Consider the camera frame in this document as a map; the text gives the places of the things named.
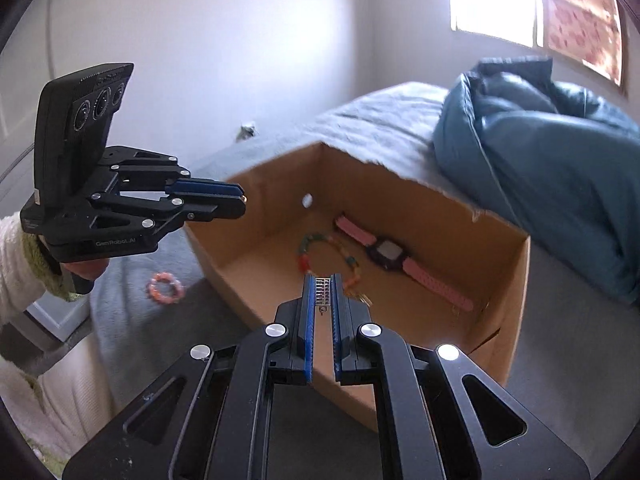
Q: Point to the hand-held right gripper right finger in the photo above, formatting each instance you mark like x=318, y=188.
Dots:
x=336, y=320

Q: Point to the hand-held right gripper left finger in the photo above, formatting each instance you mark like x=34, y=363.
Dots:
x=309, y=320

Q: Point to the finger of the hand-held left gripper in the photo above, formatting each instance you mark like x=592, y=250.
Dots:
x=210, y=210
x=200, y=188

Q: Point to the brown cardboard box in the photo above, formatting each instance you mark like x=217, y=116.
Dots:
x=260, y=260

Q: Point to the person's left forearm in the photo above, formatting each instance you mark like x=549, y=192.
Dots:
x=20, y=270

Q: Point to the person's left hand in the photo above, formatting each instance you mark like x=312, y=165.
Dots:
x=95, y=267

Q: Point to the person's leg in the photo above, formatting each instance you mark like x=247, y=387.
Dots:
x=50, y=400

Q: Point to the teal duvet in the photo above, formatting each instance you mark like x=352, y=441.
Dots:
x=540, y=170

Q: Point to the window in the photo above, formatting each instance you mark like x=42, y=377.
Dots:
x=495, y=5

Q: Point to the pink floral curtain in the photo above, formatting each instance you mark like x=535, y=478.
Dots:
x=580, y=15

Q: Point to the white wall outlet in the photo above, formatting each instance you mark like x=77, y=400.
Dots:
x=248, y=130

